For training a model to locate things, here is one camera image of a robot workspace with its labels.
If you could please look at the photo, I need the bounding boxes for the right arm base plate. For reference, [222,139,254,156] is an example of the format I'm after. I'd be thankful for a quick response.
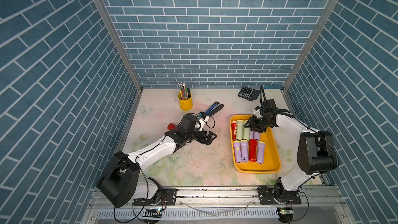
[257,185,302,205]

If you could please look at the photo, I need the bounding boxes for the purple flashlight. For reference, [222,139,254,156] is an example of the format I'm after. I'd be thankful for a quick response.
[254,132,261,141]
[240,140,249,163]
[233,140,243,164]
[249,130,254,140]
[257,141,266,164]

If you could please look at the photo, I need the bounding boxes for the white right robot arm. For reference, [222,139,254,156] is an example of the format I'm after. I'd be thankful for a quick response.
[246,100,340,192]

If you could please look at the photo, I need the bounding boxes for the pens in cup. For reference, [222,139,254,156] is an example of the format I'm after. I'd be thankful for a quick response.
[178,82,191,101]

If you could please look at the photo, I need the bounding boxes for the red flashlight with white logo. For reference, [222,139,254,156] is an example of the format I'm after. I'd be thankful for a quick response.
[231,121,237,141]

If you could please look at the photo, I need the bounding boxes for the green flashlight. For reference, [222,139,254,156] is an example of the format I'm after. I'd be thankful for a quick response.
[243,127,250,141]
[236,119,244,141]

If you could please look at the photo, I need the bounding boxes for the aluminium front rail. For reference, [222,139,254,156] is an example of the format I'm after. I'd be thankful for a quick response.
[82,185,354,224]

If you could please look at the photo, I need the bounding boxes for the black desk calculator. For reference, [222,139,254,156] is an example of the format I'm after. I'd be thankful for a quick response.
[238,87,260,101]

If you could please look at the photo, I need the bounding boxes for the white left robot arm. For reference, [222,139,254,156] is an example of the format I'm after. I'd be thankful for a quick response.
[96,112,217,208]

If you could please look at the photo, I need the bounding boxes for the yellow plastic storage tray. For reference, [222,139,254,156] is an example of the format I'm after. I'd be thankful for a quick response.
[231,128,282,174]

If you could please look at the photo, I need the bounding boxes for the yellow pen holder cup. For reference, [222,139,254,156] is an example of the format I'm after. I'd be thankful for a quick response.
[178,93,193,111]

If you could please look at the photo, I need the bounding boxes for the blue black stapler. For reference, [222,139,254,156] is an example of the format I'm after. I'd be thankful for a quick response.
[205,102,224,116]

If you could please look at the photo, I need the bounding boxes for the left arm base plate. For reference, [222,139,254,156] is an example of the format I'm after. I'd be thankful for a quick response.
[133,188,178,206]

